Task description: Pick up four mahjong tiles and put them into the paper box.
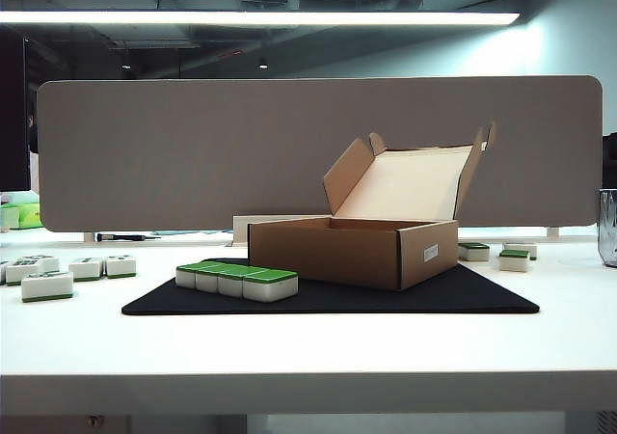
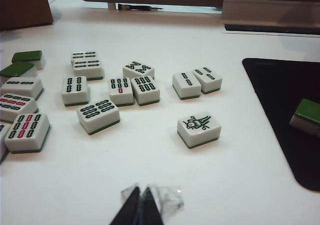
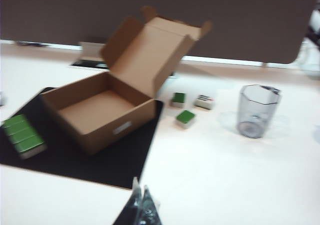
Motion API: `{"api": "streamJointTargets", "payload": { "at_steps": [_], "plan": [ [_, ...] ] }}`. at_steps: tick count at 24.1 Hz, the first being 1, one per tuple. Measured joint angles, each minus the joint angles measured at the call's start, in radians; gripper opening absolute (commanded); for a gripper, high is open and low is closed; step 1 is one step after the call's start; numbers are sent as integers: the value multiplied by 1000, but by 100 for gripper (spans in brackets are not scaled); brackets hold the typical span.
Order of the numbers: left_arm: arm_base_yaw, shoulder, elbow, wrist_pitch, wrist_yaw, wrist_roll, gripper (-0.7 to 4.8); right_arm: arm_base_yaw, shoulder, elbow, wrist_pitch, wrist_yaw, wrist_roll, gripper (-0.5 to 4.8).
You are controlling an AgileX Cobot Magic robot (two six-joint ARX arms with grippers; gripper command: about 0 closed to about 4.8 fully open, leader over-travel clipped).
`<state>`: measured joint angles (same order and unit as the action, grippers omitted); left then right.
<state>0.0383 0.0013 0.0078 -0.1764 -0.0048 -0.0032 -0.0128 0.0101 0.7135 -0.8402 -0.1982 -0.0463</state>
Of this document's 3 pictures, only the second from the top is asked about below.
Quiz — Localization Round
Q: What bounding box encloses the green-backed mahjong tile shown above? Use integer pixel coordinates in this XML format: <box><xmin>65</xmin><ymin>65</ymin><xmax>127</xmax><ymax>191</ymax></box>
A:
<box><xmin>11</xmin><ymin>50</ymin><xmax>46</xmax><ymax>71</ymax></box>
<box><xmin>0</xmin><ymin>61</ymin><xmax>38</xmax><ymax>85</ymax></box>
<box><xmin>289</xmin><ymin>98</ymin><xmax>320</xmax><ymax>136</ymax></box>

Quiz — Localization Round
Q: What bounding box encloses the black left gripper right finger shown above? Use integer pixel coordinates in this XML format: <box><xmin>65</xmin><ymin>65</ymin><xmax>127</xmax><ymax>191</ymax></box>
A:
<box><xmin>139</xmin><ymin>183</ymin><xmax>186</xmax><ymax>225</ymax></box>

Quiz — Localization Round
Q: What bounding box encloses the black rectangular mat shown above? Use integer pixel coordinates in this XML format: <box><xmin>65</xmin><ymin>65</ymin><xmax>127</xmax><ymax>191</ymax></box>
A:
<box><xmin>241</xmin><ymin>57</ymin><xmax>320</xmax><ymax>193</ymax></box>

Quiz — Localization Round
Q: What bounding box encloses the two bamboo mahjong tile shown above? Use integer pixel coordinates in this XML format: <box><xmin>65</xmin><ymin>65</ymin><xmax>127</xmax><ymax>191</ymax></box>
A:
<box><xmin>171</xmin><ymin>71</ymin><xmax>202</xmax><ymax>101</ymax></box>
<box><xmin>0</xmin><ymin>76</ymin><xmax>45</xmax><ymax>101</ymax></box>

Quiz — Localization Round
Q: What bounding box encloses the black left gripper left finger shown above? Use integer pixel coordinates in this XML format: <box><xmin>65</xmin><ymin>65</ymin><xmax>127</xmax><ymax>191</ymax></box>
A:
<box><xmin>109</xmin><ymin>182</ymin><xmax>142</xmax><ymax>225</ymax></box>

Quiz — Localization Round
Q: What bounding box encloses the eight bamboo mahjong tile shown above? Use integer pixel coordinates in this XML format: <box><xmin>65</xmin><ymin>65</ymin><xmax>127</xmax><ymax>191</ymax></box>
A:
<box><xmin>122</xmin><ymin>60</ymin><xmax>155</xmax><ymax>80</ymax></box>

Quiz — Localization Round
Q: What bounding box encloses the bird print mahjong tile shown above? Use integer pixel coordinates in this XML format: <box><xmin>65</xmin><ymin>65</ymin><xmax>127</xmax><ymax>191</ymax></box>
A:
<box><xmin>176</xmin><ymin>111</ymin><xmax>222</xmax><ymax>150</ymax></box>

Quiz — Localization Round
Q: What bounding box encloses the white mahjong tile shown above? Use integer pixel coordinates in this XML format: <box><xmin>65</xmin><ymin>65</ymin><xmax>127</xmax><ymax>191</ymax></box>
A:
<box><xmin>0</xmin><ymin>121</ymin><xmax>12</xmax><ymax>165</ymax></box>

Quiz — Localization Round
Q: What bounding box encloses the dark brown panel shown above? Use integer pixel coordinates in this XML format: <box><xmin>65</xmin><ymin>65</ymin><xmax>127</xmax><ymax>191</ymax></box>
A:
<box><xmin>0</xmin><ymin>0</ymin><xmax>55</xmax><ymax>32</ymax></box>

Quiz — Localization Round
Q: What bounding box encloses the six bamboo mahjong tile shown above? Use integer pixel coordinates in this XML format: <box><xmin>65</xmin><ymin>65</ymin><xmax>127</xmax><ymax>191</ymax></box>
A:
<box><xmin>130</xmin><ymin>75</ymin><xmax>161</xmax><ymax>107</ymax></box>
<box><xmin>76</xmin><ymin>99</ymin><xmax>121</xmax><ymax>136</ymax></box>

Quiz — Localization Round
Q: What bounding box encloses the green bamboo print mahjong tile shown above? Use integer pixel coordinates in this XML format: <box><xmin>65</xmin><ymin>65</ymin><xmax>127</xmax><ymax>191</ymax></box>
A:
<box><xmin>70</xmin><ymin>50</ymin><xmax>98</xmax><ymax>64</ymax></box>
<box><xmin>71</xmin><ymin>59</ymin><xmax>104</xmax><ymax>81</ymax></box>

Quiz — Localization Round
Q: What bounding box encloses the nine bamboo mahjong tile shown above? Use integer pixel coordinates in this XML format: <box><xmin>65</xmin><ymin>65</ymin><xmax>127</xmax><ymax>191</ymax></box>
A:
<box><xmin>3</xmin><ymin>113</ymin><xmax>51</xmax><ymax>154</ymax></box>
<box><xmin>0</xmin><ymin>92</ymin><xmax>40</xmax><ymax>123</ymax></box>

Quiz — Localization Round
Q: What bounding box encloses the three bamboo mahjong tile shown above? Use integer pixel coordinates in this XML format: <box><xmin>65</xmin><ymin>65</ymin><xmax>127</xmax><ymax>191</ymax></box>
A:
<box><xmin>191</xmin><ymin>66</ymin><xmax>223</xmax><ymax>95</ymax></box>

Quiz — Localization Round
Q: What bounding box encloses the four bamboo mahjong tile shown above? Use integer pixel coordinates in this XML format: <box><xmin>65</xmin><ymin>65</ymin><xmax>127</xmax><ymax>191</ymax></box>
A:
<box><xmin>61</xmin><ymin>76</ymin><xmax>90</xmax><ymax>108</ymax></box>

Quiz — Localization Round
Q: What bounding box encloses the seven bamboo mahjong tile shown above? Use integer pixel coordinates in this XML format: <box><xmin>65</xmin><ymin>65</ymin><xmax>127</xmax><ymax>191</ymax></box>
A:
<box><xmin>108</xmin><ymin>77</ymin><xmax>136</xmax><ymax>108</ymax></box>

